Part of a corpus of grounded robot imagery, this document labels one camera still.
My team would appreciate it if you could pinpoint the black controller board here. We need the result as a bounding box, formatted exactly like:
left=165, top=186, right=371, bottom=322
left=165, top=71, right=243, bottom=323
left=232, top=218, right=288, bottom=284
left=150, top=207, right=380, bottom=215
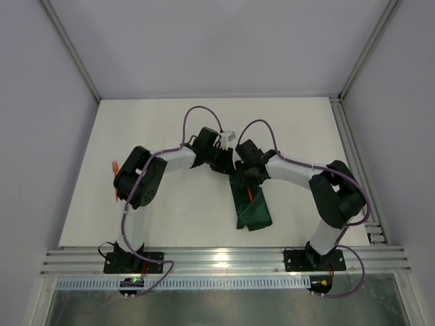
left=118, top=277, right=144, bottom=296
left=308, top=276, right=333, bottom=296

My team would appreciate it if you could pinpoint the frame post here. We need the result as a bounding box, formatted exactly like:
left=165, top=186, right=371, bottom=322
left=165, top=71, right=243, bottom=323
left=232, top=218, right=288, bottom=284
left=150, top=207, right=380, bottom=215
left=338, top=0, right=402, bottom=102
left=37, top=0, right=102, bottom=104

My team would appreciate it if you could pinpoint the left black controller board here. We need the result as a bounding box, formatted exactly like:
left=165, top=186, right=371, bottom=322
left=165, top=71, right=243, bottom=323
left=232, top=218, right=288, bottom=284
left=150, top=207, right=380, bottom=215
left=118, top=277, right=144, bottom=296

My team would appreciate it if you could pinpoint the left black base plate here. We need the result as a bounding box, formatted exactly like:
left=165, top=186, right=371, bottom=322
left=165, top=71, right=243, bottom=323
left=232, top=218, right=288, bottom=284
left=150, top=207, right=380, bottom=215
left=103, top=251, right=164, bottom=274

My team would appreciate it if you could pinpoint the dark green cloth napkin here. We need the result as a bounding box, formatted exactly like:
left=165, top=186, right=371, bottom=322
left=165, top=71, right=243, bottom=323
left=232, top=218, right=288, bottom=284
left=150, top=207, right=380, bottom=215
left=229, top=160, right=273, bottom=232

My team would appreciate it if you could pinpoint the purple cable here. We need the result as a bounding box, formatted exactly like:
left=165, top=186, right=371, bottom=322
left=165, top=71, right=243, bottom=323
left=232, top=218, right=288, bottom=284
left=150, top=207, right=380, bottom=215
left=120, top=105, right=225, bottom=300
left=236, top=118, right=372, bottom=300

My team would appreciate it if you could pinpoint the aluminium rail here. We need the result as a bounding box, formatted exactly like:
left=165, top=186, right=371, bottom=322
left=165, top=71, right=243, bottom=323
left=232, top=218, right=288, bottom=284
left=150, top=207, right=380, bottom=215
left=329, top=96, right=390, bottom=246
left=40, top=246, right=412, bottom=277

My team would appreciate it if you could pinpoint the right rear frame post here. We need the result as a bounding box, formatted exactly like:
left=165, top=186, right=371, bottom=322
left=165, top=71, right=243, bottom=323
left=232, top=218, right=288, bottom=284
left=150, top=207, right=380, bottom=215
left=338, top=0, right=402, bottom=102

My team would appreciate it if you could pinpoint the slotted grey cable duct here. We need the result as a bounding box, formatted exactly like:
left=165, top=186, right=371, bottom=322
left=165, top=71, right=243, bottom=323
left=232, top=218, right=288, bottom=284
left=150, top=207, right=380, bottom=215
left=55, top=274, right=310, bottom=291

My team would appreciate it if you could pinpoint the left rear frame post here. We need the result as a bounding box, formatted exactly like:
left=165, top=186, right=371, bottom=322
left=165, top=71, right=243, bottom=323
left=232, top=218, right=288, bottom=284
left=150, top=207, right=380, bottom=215
left=37, top=0, right=102, bottom=104

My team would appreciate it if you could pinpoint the right black controller board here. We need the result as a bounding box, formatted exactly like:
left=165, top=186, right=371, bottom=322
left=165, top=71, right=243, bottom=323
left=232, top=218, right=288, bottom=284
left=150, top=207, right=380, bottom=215
left=308, top=276, right=333, bottom=296

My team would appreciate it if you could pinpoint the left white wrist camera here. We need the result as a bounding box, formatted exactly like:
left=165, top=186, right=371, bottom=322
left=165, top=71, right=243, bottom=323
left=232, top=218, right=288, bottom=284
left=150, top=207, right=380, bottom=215
left=218, top=130, right=236, bottom=150

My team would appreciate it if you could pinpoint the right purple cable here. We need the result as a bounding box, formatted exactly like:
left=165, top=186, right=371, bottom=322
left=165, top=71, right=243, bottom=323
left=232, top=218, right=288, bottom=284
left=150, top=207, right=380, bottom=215
left=236, top=118, right=372, bottom=300

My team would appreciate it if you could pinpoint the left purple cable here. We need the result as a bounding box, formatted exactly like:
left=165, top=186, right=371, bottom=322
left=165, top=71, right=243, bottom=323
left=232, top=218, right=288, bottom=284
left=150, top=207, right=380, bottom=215
left=120, top=105, right=225, bottom=300

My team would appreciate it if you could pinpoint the front aluminium rail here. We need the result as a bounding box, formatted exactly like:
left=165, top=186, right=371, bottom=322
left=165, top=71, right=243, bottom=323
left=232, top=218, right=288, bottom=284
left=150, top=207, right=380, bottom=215
left=40, top=246, right=412, bottom=277

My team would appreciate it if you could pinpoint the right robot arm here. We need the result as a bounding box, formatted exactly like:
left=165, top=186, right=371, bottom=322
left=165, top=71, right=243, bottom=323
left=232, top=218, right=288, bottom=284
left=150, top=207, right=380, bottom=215
left=235, top=139, right=369, bottom=270

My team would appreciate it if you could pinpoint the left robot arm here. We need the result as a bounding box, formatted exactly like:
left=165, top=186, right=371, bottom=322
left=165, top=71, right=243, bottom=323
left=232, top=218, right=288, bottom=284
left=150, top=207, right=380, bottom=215
left=105, top=127, right=235, bottom=274

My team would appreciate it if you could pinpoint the orange plastic fork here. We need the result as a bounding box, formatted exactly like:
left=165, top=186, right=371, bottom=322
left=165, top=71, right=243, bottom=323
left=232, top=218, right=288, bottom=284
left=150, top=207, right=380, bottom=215
left=111, top=160, right=120, bottom=202

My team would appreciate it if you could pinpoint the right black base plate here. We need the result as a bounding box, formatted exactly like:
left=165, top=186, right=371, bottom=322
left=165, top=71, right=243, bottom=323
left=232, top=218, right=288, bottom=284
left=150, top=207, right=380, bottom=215
left=283, top=249, right=347, bottom=272

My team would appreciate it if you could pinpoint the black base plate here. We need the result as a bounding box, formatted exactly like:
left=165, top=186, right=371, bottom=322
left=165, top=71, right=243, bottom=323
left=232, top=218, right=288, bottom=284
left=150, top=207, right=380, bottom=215
left=103, top=251, right=164, bottom=274
left=283, top=249, right=347, bottom=272

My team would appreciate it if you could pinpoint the right side aluminium rail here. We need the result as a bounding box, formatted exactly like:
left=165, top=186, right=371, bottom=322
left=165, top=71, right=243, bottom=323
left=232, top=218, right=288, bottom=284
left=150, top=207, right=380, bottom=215
left=329, top=96, right=390, bottom=246

